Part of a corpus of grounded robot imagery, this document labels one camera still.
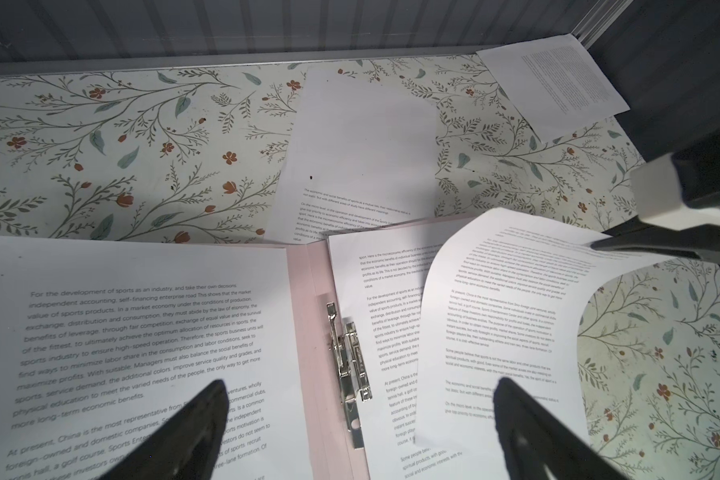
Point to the corner white printed sheet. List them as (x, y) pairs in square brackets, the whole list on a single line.
[(554, 83)]

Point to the metal folder clip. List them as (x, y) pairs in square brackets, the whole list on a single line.
[(352, 376)]

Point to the white printed paper sheet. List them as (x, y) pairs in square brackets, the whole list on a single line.
[(360, 156)]

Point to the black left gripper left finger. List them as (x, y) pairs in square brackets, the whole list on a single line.
[(186, 446)]

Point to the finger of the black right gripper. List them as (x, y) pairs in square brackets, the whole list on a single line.
[(703, 245)]

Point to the pink file folder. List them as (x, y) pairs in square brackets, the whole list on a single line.
[(331, 454)]

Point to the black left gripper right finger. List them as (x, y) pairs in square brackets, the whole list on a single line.
[(538, 446)]

